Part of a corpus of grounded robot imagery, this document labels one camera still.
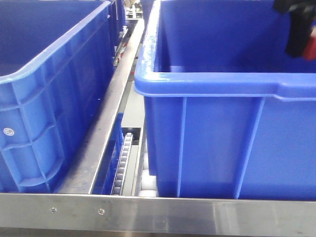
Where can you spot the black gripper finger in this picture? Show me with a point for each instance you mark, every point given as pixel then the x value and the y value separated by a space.
pixel 302 15

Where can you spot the red cube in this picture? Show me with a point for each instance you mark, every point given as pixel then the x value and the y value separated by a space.
pixel 310 48

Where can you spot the large blue crate right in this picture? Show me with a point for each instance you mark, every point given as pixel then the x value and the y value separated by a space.
pixel 229 113

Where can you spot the large blue crate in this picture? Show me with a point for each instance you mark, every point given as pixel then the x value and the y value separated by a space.
pixel 55 67
pixel 229 113

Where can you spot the large blue crate left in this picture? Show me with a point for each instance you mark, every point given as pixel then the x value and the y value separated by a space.
pixel 55 67

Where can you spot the roller conveyor track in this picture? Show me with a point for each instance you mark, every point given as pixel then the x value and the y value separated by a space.
pixel 123 179

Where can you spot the steel front rail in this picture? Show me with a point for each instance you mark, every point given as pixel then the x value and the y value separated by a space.
pixel 215 217

